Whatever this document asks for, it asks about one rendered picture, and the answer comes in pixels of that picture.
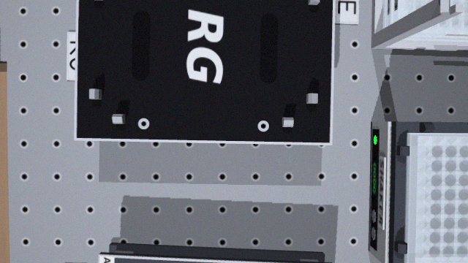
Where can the dark grey nest plate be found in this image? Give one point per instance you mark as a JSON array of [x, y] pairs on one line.
[[146, 253]]

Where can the black regrip nest plate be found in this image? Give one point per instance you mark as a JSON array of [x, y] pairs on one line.
[[205, 71]]

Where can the grey perforated base plate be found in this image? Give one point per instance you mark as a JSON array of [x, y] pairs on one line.
[[69, 200]]

